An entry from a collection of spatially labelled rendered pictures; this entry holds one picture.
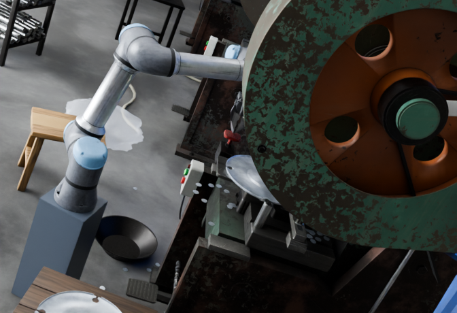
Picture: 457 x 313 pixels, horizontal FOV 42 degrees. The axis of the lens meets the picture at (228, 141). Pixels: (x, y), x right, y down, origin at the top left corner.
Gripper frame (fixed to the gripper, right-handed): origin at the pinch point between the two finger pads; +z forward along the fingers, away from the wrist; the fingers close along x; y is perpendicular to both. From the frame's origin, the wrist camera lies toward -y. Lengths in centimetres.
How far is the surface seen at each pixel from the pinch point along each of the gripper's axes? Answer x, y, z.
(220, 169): 5.8, -36.2, -0.3
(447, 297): -132, 12, 50
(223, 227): -1, -49, 13
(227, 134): 2.4, -1.9, 1.5
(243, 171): -2.5, -32.5, -0.5
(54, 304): 43, -73, 43
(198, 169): 9.2, -12.2, 15.2
